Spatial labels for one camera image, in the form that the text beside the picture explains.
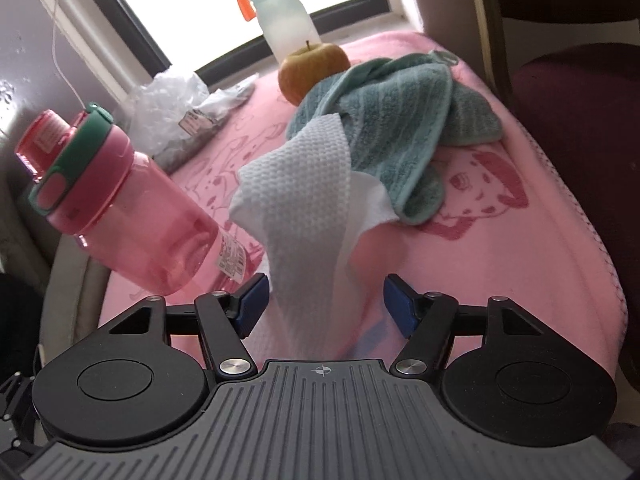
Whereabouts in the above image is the pink cartoon blanket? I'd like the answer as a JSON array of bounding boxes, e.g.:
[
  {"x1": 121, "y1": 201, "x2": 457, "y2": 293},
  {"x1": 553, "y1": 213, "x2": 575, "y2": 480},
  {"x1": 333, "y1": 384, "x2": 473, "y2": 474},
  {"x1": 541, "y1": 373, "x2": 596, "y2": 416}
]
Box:
[{"x1": 98, "y1": 29, "x2": 629, "y2": 376}]

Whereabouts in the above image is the white paper towel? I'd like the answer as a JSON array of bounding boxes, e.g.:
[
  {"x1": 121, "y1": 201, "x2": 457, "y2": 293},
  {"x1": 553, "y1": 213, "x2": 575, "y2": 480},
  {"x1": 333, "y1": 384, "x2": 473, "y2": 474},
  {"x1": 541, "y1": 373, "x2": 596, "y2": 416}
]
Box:
[{"x1": 230, "y1": 114, "x2": 397, "y2": 362}]

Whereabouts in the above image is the pink water bottle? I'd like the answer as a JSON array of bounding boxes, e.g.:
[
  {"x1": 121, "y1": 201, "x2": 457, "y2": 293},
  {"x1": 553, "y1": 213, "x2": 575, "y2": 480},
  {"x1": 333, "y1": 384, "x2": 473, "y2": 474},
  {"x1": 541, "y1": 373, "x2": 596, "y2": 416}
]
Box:
[{"x1": 15, "y1": 103, "x2": 255, "y2": 296}]

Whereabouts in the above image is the clear plastic bag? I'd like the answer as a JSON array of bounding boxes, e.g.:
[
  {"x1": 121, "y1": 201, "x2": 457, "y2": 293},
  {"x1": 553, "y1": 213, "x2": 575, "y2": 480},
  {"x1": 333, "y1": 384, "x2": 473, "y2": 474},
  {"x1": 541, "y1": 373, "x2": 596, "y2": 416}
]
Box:
[{"x1": 114, "y1": 65, "x2": 257, "y2": 174}]

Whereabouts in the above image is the maroon banquet chair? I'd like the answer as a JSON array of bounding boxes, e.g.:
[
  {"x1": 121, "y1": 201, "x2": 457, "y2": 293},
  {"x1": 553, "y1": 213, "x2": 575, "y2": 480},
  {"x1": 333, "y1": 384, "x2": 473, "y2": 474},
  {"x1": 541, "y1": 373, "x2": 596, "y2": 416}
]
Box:
[{"x1": 474, "y1": 0, "x2": 639, "y2": 387}]

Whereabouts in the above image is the yellow red apple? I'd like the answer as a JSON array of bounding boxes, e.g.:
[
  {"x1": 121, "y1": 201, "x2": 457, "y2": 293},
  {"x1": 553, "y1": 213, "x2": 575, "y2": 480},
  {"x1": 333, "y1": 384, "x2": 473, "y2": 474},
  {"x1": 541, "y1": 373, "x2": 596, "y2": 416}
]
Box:
[{"x1": 278, "y1": 41, "x2": 350, "y2": 106}]

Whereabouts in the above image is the frosted mint bottle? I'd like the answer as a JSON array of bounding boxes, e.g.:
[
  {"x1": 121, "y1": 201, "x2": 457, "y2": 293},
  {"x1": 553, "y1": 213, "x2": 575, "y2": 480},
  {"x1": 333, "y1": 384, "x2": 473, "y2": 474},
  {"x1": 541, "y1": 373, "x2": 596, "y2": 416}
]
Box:
[{"x1": 236, "y1": 0, "x2": 321, "y2": 64}]

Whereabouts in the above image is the beige cushion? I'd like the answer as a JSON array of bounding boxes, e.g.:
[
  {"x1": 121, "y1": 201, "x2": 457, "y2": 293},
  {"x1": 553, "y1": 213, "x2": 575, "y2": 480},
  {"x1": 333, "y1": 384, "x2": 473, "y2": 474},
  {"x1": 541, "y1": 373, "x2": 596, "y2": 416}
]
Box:
[{"x1": 1, "y1": 172, "x2": 111, "y2": 362}]

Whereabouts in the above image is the white hanging cord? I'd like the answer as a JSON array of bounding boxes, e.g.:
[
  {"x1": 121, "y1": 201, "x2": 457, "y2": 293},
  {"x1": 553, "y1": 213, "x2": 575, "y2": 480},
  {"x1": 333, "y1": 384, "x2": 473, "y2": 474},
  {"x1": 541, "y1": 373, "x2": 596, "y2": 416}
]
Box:
[{"x1": 49, "y1": 0, "x2": 89, "y2": 111}]

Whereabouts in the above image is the black window frame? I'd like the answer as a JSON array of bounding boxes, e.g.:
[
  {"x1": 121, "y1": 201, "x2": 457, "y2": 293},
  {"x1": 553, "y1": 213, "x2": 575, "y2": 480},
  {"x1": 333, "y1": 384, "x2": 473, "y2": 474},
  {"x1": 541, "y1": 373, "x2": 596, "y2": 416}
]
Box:
[{"x1": 93, "y1": 0, "x2": 390, "y2": 84}]

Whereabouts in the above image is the teal striped cloth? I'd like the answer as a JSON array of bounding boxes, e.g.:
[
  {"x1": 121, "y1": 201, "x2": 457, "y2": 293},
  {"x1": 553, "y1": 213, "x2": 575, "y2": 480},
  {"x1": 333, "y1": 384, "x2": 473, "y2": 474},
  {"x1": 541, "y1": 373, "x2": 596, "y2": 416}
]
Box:
[{"x1": 286, "y1": 50, "x2": 502, "y2": 226}]

